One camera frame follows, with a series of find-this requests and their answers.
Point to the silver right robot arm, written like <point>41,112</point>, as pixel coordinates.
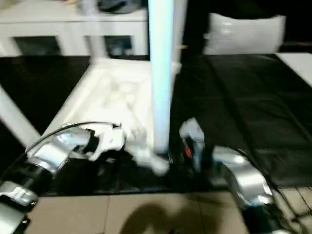
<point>243,175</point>

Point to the grey round cooker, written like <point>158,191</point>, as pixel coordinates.
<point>122,5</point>

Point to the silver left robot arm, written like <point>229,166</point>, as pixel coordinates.
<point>48,151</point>

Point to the grey cushion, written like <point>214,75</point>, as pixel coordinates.
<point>243,34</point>

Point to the black work mat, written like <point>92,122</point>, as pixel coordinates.
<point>243,97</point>

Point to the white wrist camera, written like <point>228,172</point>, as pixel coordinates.
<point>195,131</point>
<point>109,139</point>

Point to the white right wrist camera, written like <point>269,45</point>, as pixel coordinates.
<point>195,131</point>

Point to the white plastic table top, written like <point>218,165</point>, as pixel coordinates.
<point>109,97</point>

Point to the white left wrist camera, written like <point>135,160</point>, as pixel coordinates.
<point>109,139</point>

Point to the white glass-door cabinet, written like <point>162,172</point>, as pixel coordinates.
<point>48,26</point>

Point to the white flat board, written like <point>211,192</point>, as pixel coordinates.
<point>297,65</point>

